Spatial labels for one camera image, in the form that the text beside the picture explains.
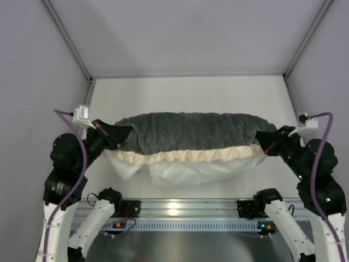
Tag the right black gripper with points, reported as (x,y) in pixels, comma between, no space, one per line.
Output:
(276,140)

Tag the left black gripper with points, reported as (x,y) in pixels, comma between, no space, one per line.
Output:
(106,134)

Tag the grey cream-ruffled pillowcase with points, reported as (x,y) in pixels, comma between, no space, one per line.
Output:
(190,136)

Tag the white pillow insert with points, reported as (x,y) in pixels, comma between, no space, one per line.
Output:
(181,174)

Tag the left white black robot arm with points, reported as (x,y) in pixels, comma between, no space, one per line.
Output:
(72,156)

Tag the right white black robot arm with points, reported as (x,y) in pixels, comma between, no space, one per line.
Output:
(322,197)

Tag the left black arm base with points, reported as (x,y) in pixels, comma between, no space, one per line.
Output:
(130,208)

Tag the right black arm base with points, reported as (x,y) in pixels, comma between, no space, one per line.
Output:
(248,209)

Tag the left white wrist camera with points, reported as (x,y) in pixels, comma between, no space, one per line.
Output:
(80,117)

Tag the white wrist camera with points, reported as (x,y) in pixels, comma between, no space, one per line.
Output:
(80,117)
(306,125)

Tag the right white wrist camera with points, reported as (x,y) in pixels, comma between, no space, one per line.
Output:
(306,125)

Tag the aluminium mounting rail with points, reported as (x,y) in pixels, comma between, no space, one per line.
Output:
(188,208)

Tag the slotted grey cable duct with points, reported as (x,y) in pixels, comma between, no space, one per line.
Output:
(192,226)

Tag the left aluminium frame post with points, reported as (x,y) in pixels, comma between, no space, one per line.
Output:
(50,8)

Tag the aluminium frame post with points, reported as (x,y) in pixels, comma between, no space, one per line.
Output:
(310,32)
(50,8)

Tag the right aluminium frame post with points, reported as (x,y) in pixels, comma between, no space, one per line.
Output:
(310,32)

